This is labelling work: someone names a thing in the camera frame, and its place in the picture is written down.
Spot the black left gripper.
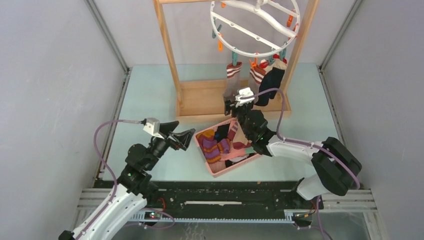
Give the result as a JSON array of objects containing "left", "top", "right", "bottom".
[{"left": 145, "top": 121, "right": 195, "bottom": 171}]

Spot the navy santa sock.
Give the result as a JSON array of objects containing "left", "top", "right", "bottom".
[
  {"left": 272, "top": 58, "right": 287, "bottom": 88},
  {"left": 255, "top": 64, "right": 280, "bottom": 107}
]

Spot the orange cuffed grey sock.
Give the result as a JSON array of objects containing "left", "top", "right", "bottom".
[{"left": 248, "top": 66, "right": 266, "bottom": 95}]

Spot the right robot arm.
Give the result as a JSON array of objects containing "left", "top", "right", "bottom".
[{"left": 224, "top": 100, "right": 362, "bottom": 209}]

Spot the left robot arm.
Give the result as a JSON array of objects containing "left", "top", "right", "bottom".
[{"left": 58, "top": 118, "right": 195, "bottom": 240}]

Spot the wooden hanger stand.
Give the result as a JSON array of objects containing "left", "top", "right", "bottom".
[{"left": 153, "top": 0, "right": 320, "bottom": 123}]

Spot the white round clip hanger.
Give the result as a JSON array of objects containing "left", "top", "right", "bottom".
[{"left": 209, "top": 0, "right": 303, "bottom": 58}]

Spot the beige red striped sock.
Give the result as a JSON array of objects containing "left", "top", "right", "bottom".
[{"left": 227, "top": 120, "right": 251, "bottom": 150}]

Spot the pink mint sock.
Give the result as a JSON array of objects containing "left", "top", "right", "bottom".
[{"left": 220, "top": 147, "right": 256, "bottom": 163}]

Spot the purple striped sock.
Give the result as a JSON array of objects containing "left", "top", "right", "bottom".
[{"left": 196, "top": 129, "right": 231, "bottom": 164}]

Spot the orange front clothespin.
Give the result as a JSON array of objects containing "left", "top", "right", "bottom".
[{"left": 249, "top": 57, "right": 259, "bottom": 69}]

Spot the orange clothespin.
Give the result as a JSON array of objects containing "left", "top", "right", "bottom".
[
  {"left": 249, "top": 57, "right": 259, "bottom": 69},
  {"left": 217, "top": 33, "right": 224, "bottom": 52}
]

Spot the pink plastic basket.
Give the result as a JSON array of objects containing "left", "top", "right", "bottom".
[{"left": 193, "top": 118, "right": 261, "bottom": 178}]

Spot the teal left clothespin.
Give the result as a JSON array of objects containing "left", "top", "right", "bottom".
[{"left": 231, "top": 50, "right": 238, "bottom": 67}]

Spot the teal clothespin holding sock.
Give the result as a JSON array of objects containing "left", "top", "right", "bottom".
[{"left": 279, "top": 47, "right": 287, "bottom": 61}]

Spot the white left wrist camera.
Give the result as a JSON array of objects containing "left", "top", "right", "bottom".
[{"left": 141, "top": 117, "right": 165, "bottom": 139}]

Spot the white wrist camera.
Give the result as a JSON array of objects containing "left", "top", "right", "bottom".
[
  {"left": 141, "top": 117, "right": 165, "bottom": 139},
  {"left": 235, "top": 87, "right": 255, "bottom": 108}
]

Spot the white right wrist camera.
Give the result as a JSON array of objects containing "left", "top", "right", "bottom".
[{"left": 235, "top": 87, "right": 255, "bottom": 108}]

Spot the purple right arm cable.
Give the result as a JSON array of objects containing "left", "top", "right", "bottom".
[{"left": 240, "top": 87, "right": 361, "bottom": 240}]

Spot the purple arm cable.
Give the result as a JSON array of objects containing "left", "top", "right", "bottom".
[
  {"left": 240, "top": 87, "right": 361, "bottom": 240},
  {"left": 74, "top": 119, "right": 176, "bottom": 240}
]

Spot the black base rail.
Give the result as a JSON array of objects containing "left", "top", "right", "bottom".
[{"left": 146, "top": 181, "right": 323, "bottom": 220}]

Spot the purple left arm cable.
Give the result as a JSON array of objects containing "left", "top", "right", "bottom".
[{"left": 74, "top": 119, "right": 176, "bottom": 240}]

